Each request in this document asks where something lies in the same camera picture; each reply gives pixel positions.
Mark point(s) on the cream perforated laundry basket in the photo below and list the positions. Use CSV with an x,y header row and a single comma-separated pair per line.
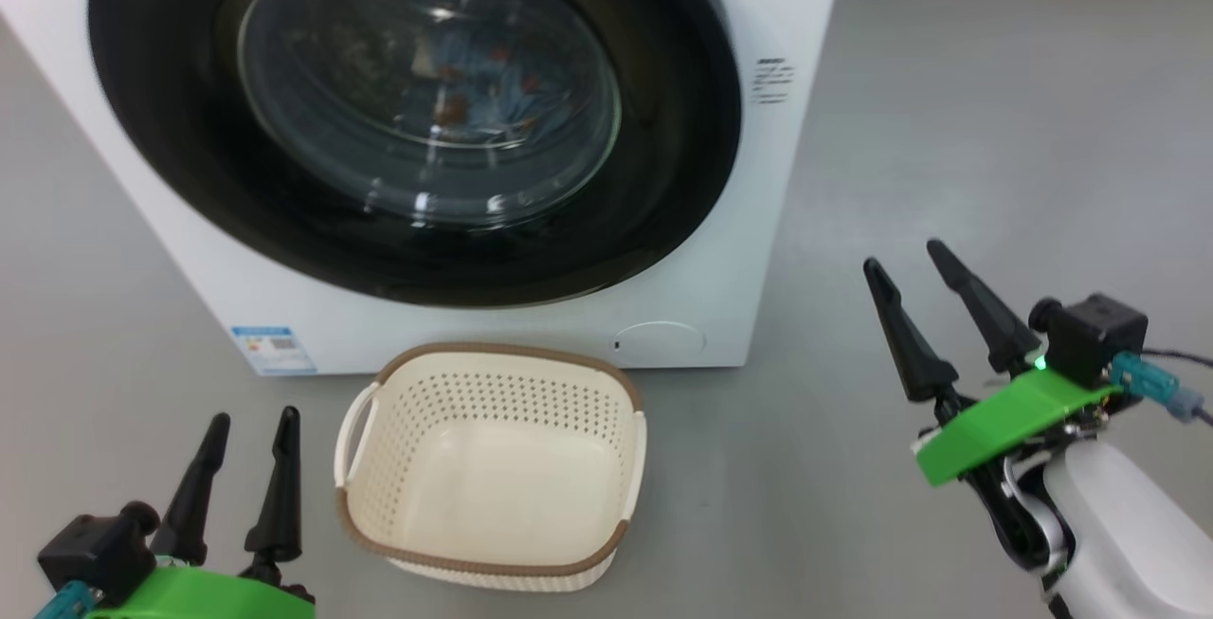
x,y
493,496

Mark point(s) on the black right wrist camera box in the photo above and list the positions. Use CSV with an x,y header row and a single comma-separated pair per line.
x,y
1095,335

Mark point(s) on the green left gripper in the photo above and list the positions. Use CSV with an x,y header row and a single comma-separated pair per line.
x,y
208,598

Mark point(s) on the white front-load washing machine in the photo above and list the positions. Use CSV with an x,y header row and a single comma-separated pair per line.
x,y
758,249

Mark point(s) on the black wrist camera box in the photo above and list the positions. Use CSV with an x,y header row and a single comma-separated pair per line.
x,y
95,548
1095,335

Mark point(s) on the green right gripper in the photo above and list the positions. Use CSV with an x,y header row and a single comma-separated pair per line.
x,y
1004,425

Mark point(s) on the black round glass washer door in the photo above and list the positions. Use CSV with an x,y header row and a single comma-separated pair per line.
x,y
171,164

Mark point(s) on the blue cartoon print garment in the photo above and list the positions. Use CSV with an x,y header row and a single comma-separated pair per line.
x,y
483,79

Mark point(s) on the small printed text label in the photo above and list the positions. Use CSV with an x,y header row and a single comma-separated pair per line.
x,y
773,81

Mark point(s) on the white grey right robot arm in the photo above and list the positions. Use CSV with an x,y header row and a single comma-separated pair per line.
x,y
1128,524

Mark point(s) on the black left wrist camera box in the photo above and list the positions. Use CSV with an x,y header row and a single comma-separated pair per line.
x,y
95,548

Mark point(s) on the oval white filter cover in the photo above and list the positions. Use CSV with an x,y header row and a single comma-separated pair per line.
x,y
659,339

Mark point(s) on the blue energy label sticker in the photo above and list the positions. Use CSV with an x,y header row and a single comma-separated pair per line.
x,y
275,351

